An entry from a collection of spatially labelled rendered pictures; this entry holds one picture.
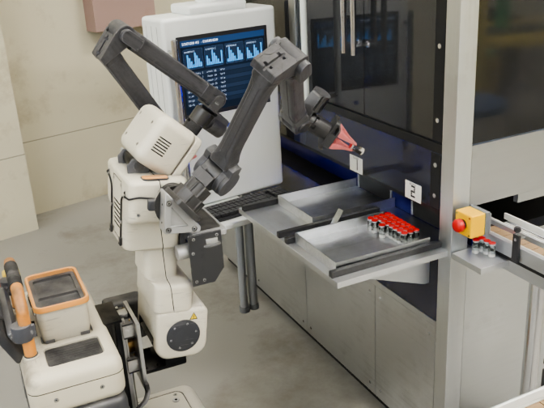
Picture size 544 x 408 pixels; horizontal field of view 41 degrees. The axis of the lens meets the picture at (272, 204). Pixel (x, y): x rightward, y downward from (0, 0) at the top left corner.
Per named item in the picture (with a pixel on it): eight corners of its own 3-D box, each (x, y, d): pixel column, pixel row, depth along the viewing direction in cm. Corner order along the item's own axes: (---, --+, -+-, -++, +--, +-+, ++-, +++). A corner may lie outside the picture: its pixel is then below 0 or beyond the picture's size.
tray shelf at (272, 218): (349, 187, 288) (349, 182, 287) (467, 250, 229) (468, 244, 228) (239, 212, 269) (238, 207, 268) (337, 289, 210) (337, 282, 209)
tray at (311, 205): (355, 185, 283) (355, 177, 282) (395, 206, 261) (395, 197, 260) (278, 204, 270) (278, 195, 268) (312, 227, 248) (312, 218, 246)
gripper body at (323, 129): (342, 125, 215) (321, 112, 214) (323, 151, 220) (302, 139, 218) (341, 116, 221) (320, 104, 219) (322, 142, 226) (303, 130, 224)
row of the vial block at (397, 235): (377, 227, 245) (377, 214, 243) (409, 245, 229) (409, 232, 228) (371, 228, 244) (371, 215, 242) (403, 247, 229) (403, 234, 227)
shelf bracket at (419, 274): (423, 278, 240) (424, 243, 236) (429, 282, 238) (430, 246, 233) (335, 306, 227) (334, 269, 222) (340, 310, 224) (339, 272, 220)
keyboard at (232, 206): (278, 190, 305) (278, 184, 304) (297, 199, 294) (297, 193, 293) (193, 214, 285) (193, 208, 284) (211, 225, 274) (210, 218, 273)
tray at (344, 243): (382, 220, 250) (383, 210, 249) (429, 247, 228) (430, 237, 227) (295, 242, 237) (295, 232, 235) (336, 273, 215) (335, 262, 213)
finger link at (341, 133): (361, 143, 218) (335, 128, 216) (347, 161, 221) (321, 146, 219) (359, 133, 224) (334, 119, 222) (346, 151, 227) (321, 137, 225)
